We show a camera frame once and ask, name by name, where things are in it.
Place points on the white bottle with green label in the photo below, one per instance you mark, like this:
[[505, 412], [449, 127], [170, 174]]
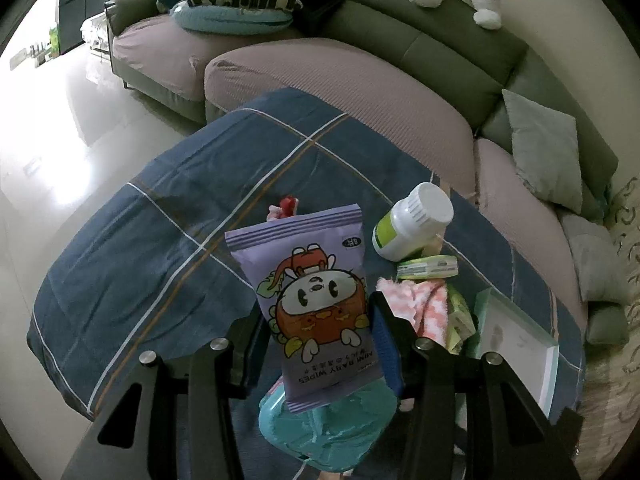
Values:
[[415, 220]]

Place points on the small red and white trinket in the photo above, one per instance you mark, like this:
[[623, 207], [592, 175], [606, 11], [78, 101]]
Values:
[[286, 206]]

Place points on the round green and white tin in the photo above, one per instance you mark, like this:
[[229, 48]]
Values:
[[430, 266]]

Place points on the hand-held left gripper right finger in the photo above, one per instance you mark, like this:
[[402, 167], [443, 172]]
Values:
[[387, 355]]

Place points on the light green square cushion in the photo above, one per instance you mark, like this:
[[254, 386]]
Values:
[[545, 145]]

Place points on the grey-green sofa with pink cover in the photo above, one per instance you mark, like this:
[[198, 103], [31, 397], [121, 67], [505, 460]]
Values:
[[450, 60]]

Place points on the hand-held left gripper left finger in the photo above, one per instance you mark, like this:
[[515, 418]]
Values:
[[250, 355]]

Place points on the teal round cushion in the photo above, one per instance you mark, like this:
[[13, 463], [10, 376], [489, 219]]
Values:
[[225, 22]]

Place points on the green and yellow packet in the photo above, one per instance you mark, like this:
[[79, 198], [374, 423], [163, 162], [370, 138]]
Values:
[[457, 320]]

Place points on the blue plaid blanket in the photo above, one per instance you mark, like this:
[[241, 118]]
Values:
[[175, 210]]

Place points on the white box with teal edge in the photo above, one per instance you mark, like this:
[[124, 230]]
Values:
[[510, 335]]

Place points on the beige patterned curtain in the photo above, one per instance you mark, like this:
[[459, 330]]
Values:
[[625, 210]]

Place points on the grey square cushion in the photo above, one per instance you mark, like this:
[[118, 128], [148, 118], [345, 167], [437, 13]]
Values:
[[595, 260]]

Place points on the grey-green cushion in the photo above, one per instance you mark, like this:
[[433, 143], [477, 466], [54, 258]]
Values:
[[607, 322]]

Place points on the pink and white chequered towel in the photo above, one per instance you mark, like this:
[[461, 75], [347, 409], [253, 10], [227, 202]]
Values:
[[425, 310]]

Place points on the purple cartoon wipes packet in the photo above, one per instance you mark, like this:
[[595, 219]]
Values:
[[310, 300]]

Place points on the teal wipes pack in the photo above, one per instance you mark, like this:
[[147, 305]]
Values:
[[340, 430]]

